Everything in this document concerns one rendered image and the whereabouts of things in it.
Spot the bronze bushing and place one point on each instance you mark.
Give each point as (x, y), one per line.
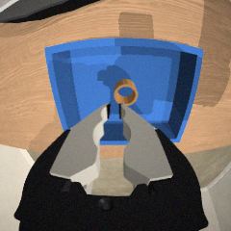
(127, 100)

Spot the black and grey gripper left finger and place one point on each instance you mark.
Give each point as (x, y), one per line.
(74, 156)

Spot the blue crate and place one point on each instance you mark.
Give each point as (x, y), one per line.
(84, 78)

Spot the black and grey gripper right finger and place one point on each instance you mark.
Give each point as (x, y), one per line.
(151, 158)

